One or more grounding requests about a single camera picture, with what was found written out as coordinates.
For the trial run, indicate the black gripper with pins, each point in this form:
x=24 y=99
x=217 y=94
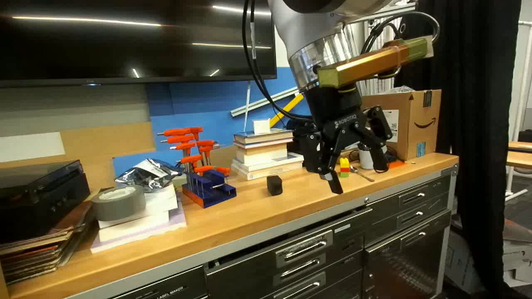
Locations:
x=333 y=109

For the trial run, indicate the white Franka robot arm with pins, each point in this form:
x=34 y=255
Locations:
x=310 y=34

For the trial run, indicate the white pen cup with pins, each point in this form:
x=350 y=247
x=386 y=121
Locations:
x=366 y=160

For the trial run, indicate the metal spoon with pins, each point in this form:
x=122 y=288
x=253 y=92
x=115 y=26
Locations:
x=363 y=175

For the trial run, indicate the orange paper sheet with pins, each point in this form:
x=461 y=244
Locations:
x=396 y=164

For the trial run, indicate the brown Amazon cardboard box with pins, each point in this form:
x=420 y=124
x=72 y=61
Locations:
x=413 y=119

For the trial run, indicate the yellow spirit level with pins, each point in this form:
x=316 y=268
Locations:
x=285 y=111

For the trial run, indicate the stack of books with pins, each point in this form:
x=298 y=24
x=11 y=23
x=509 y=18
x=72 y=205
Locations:
x=263 y=152

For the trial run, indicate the small black cube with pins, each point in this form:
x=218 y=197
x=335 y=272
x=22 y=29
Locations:
x=275 y=185

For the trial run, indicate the small white box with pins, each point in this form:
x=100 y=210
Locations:
x=262 y=127

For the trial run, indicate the aluminium square ruler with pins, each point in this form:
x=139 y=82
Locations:
x=267 y=102

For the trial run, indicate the black curtain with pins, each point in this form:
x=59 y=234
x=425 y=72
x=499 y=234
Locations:
x=483 y=167

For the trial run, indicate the blue hex key stand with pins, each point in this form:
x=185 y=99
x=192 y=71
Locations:
x=210 y=192

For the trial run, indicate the wooden side table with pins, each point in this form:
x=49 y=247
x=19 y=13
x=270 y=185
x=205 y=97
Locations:
x=521 y=159

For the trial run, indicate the white paper stack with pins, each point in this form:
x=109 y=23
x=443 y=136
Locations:
x=162 y=200

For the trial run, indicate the crumpled silver foil bag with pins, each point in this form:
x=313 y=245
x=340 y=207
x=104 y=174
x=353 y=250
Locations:
x=147 y=174

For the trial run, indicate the black flat screen monitor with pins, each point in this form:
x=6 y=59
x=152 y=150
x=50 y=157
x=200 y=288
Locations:
x=139 y=39

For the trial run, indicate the brown cardboard sheet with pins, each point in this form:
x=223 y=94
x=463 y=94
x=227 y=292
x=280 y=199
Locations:
x=110 y=144

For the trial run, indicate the black hard case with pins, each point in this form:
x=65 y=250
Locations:
x=42 y=200

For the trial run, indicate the white paper sheet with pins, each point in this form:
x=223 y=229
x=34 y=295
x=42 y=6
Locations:
x=27 y=147

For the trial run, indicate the stack of dark boards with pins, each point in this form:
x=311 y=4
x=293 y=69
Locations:
x=34 y=258

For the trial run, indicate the gold wrist camera bar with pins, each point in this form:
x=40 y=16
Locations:
x=366 y=64

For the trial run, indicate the blue foam wall board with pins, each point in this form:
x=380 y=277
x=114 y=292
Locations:
x=193 y=106

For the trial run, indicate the grey duct tape roll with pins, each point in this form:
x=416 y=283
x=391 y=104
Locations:
x=119 y=202

